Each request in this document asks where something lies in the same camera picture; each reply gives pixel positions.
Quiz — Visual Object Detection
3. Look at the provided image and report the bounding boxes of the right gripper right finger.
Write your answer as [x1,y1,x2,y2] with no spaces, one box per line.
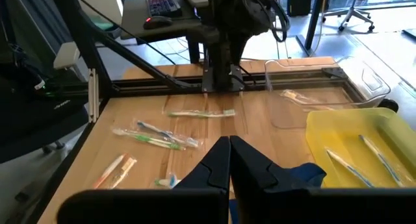
[230,135,416,224]

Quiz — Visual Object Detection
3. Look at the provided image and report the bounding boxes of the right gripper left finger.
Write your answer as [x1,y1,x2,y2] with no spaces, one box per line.
[57,136,231,224]

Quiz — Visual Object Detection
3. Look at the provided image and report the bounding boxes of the blue toothbrush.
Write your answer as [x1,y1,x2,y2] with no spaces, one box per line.
[135,119,200,149]
[358,134,405,188]
[167,173,180,188]
[326,148,375,188]

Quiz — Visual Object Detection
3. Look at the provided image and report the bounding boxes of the green toothbrush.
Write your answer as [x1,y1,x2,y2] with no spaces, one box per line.
[167,108,237,119]
[153,177,170,188]
[111,127,187,151]

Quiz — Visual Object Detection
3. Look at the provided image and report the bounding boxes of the orange toothbrush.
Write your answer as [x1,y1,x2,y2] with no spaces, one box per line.
[93,153,127,189]
[109,156,138,189]
[281,89,335,111]

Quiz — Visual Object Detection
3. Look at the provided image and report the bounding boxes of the blue cloth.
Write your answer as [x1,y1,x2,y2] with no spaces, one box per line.
[228,162,328,224]

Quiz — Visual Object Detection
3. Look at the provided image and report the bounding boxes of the yellow plastic bin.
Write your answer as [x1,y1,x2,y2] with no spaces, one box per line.
[305,107,416,189]

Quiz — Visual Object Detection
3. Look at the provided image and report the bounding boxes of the aluminium extrusion posts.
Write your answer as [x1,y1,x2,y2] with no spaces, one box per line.
[87,67,99,124]

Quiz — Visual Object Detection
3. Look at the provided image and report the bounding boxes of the black office chair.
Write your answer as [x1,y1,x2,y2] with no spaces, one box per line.
[0,64,90,163]

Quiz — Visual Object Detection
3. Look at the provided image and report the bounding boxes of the clear plastic bin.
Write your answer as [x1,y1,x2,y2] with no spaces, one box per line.
[263,56,391,131]

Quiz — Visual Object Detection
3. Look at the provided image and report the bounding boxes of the white plastic block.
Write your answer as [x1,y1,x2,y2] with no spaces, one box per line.
[53,41,81,70]

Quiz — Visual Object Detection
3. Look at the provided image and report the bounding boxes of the black computer mouse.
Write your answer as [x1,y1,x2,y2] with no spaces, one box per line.
[142,15,174,31]

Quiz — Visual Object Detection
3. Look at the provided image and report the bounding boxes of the black office desk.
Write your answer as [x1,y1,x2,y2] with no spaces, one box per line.
[296,0,328,58]

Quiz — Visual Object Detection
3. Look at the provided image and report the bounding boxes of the green plastic item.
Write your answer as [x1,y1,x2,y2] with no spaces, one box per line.
[89,14,123,40]

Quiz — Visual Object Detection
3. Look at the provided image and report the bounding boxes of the grey office chair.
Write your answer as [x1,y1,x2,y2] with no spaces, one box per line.
[321,0,376,32]

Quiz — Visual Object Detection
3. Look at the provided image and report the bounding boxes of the black computer tower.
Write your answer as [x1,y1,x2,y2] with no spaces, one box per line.
[287,0,313,18]

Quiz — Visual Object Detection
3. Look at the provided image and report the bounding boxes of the black keyboard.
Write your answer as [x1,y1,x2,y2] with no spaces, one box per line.
[144,0,183,18]

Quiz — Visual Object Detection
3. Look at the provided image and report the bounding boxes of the dark blue curtain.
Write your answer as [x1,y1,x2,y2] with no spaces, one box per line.
[0,0,71,75]

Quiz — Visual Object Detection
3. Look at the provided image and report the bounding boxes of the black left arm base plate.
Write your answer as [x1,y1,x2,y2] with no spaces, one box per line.
[201,64,245,92]

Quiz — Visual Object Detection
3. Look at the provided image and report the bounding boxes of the black thin cable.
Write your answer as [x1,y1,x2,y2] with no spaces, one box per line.
[73,0,178,66]

